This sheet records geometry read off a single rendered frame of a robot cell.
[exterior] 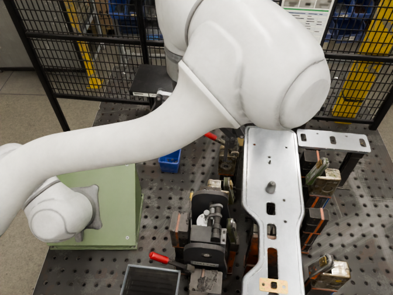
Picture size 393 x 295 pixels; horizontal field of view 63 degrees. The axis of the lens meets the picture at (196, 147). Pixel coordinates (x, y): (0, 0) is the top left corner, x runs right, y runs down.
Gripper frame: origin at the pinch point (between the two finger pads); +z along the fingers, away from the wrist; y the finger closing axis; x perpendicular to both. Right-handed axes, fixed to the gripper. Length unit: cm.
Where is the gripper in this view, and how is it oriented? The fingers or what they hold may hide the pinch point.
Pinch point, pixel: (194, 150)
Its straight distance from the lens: 68.7
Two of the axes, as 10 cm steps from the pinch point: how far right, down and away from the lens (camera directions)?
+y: 9.9, 0.9, -0.8
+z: 0.0, 6.5, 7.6
